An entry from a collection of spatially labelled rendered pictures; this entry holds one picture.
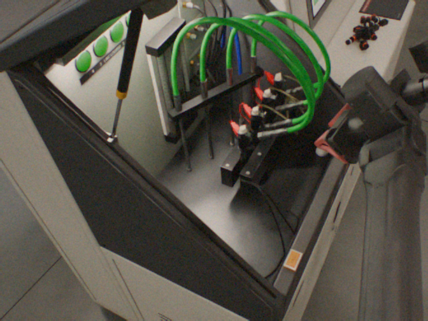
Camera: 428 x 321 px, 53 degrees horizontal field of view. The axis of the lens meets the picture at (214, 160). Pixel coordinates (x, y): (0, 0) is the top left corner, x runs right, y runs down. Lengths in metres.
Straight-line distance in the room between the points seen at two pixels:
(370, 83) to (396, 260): 0.27
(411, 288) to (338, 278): 1.68
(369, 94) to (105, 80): 0.63
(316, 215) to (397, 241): 0.68
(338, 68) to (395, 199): 1.06
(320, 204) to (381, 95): 0.58
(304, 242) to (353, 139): 0.44
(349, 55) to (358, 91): 0.99
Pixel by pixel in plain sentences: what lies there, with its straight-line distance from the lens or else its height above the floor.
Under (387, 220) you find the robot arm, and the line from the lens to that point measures 0.53.
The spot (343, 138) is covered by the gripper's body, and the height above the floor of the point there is 1.38.
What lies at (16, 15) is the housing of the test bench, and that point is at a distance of 0.95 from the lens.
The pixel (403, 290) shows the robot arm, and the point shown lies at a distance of 0.48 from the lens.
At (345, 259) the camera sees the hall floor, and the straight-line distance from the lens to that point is 2.22.
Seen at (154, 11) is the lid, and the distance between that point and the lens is 0.56.
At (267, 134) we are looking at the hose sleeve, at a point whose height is 1.12.
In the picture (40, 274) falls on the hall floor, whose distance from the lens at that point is 2.36.
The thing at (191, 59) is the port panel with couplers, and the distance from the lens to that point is 1.38.
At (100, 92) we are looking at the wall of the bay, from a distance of 1.06.
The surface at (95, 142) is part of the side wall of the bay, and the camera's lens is 0.87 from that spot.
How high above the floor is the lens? 1.92
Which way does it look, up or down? 49 degrees down
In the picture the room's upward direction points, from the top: 6 degrees counter-clockwise
